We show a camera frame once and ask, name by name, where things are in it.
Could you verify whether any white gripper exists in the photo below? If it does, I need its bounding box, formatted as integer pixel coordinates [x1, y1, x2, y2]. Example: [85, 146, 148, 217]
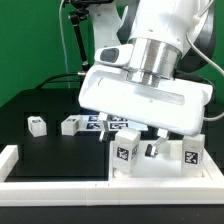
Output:
[79, 43, 213, 157]

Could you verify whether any white square tabletop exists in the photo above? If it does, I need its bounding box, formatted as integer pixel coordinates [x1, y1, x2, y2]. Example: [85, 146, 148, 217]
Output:
[109, 140, 218, 179]

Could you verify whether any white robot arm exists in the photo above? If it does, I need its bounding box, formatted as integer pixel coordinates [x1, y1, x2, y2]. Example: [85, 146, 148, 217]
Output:
[79, 0, 214, 157]

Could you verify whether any AprilTag marker sheet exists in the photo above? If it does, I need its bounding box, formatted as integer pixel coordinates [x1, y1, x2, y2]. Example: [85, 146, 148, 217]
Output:
[80, 115, 148, 131]

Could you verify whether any black cable on table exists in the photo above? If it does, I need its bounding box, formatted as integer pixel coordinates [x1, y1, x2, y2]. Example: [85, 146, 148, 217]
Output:
[35, 71, 90, 90]

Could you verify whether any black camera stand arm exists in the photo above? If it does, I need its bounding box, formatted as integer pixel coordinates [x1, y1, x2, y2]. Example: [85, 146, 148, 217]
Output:
[62, 0, 113, 71]

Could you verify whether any white U-shaped obstacle fence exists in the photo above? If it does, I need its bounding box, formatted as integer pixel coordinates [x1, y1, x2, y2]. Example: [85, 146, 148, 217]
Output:
[0, 145, 224, 206]

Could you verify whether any white hanging cable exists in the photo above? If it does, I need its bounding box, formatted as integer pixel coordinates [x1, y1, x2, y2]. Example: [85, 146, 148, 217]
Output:
[58, 0, 72, 90]

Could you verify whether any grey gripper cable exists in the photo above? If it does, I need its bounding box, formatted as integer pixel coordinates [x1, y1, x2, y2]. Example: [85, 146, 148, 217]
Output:
[173, 0, 224, 122]

